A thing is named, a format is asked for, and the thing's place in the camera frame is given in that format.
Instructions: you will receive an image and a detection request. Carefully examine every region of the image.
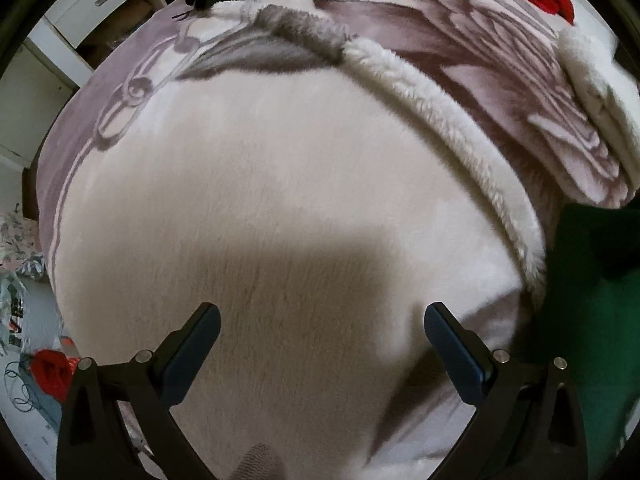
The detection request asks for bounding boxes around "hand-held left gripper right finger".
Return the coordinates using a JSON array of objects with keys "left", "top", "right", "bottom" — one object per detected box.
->
[{"left": 424, "top": 302, "right": 591, "bottom": 480}]

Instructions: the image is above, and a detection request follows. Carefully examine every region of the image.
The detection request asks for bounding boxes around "green jacket with white trim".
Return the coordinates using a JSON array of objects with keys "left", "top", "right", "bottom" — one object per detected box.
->
[{"left": 515, "top": 202, "right": 640, "bottom": 476}]

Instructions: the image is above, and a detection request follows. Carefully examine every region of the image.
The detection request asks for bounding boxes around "printed plush blanket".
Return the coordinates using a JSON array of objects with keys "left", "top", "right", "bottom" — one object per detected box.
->
[{"left": 35, "top": 0, "right": 640, "bottom": 480}]

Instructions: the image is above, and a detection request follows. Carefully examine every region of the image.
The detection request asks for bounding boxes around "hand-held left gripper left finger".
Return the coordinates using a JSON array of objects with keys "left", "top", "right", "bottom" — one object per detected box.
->
[{"left": 56, "top": 302, "right": 222, "bottom": 480}]

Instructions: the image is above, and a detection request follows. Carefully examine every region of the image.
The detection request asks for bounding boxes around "dark cable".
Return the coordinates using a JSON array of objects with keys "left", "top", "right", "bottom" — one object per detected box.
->
[{"left": 4, "top": 357, "right": 51, "bottom": 416}]

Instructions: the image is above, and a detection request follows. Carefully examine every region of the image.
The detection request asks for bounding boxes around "red cloth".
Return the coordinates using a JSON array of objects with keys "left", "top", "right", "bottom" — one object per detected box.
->
[{"left": 30, "top": 350, "right": 81, "bottom": 403}]

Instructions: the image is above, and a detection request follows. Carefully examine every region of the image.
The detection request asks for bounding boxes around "floral patterned cloth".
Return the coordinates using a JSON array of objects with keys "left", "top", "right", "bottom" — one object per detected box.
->
[{"left": 0, "top": 210, "right": 51, "bottom": 351}]

